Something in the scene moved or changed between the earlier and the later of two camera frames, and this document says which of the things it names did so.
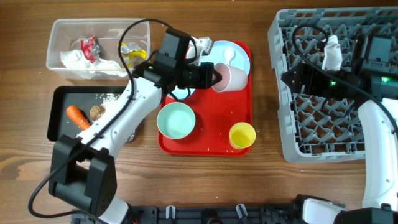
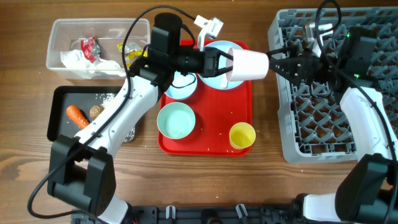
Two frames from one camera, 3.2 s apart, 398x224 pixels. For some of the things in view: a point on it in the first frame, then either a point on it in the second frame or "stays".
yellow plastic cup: [242, 135] stays
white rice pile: [109, 98] stays
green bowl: [176, 120] stays
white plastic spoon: [229, 53] to [224, 81]
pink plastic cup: [233, 78] to [246, 65]
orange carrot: [75, 115] stays
